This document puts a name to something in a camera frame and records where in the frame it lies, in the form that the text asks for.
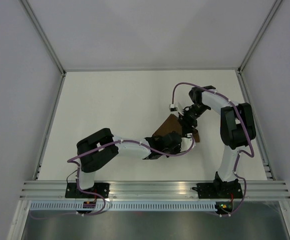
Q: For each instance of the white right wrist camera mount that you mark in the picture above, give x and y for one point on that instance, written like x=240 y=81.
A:
x=176 y=109

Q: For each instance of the grey aluminium frame post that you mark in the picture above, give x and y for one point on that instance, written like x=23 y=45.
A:
x=42 y=35

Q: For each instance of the brown cloth napkin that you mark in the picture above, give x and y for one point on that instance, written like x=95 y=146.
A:
x=171 y=124

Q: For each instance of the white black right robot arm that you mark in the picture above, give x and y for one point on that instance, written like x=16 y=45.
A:
x=237 y=130

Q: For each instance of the right side aluminium rail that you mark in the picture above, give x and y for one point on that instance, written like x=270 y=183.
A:
x=259 y=138

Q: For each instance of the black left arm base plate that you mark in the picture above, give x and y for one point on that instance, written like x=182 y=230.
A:
x=100 y=189

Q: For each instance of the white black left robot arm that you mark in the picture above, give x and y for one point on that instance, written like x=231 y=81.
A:
x=98 y=149

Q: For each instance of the right rear aluminium frame post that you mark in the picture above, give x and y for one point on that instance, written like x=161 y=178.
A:
x=261 y=32

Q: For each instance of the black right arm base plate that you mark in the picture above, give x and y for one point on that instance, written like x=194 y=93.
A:
x=210 y=191

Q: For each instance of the aluminium rail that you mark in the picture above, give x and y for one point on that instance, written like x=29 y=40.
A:
x=259 y=138
x=255 y=190
x=49 y=124

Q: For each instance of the left side aluminium rail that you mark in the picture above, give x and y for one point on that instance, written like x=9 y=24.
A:
x=49 y=124

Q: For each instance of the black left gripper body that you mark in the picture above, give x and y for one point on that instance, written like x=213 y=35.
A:
x=175 y=150

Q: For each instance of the white slotted cable duct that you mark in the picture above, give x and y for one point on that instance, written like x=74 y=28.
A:
x=203 y=206

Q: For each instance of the aluminium front rail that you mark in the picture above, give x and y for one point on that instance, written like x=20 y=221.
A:
x=255 y=190

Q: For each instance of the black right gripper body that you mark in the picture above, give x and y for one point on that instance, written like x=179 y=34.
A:
x=192 y=114

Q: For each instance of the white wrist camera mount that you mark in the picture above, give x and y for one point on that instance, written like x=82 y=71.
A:
x=188 y=142
x=176 y=109

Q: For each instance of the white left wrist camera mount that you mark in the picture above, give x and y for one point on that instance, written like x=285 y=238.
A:
x=188 y=142

